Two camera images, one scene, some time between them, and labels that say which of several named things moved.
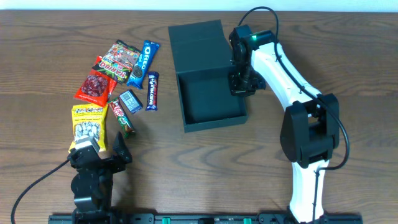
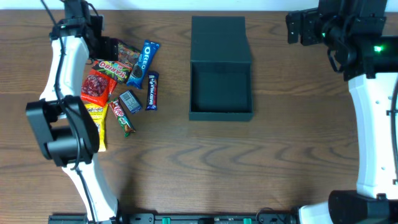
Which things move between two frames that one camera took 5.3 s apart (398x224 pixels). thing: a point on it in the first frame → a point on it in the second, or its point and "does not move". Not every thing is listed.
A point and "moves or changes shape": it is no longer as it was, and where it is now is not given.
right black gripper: (244, 86) → (302, 26)
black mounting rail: (201, 219) does not move
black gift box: (203, 59) moves or changes shape
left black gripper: (124, 155) → (111, 49)
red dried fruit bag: (97, 87) does not move
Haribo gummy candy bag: (118, 61) does not move
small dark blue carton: (131, 101) does not move
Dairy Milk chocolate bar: (153, 81) does not move
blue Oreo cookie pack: (142, 65) does not move
